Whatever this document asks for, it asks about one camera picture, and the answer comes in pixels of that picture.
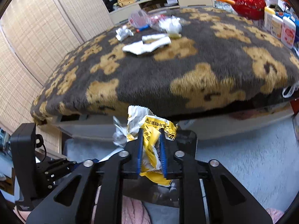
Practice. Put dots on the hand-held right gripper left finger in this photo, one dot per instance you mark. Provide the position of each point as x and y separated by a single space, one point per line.
140 151

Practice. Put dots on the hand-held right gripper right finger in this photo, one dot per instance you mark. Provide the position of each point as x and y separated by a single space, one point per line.
162 154

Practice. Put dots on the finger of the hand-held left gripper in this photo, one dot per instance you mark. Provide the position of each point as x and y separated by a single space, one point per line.
55 169

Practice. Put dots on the yellow snack wrapper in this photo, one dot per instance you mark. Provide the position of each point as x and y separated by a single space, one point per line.
150 149

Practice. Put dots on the white torn paper wrapper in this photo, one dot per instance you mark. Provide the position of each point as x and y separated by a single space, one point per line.
137 47

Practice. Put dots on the white tissue piece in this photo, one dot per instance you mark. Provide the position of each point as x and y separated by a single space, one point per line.
153 37

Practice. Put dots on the silver foil wrapper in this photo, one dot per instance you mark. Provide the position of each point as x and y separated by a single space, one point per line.
123 33

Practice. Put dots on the small blue orange wrapper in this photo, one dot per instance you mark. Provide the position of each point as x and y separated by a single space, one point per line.
142 28

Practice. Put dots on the white plastic bag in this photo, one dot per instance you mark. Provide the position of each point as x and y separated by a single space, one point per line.
171 26

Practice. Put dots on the clear plastic bag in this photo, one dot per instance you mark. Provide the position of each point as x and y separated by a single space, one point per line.
140 19

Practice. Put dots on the person's pink fleece clothing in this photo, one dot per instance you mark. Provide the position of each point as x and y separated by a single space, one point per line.
134 212

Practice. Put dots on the grey bear print blanket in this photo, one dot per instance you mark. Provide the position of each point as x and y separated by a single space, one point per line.
149 79

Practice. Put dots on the bamboo folding screen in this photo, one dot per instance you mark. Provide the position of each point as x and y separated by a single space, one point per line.
42 35

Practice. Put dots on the orange stick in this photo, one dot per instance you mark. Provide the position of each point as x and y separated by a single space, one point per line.
225 0

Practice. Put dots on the small white bottle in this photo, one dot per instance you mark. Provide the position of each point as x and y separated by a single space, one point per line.
277 28

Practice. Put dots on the yellow cap white bottle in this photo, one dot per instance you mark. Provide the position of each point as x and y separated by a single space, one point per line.
269 19

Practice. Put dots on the red basket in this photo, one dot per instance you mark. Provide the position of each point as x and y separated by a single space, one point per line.
247 4

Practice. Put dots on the white bottle red label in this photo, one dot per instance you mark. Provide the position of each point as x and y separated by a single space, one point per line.
288 32

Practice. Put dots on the white table frame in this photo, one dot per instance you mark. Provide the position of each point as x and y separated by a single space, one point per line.
210 128

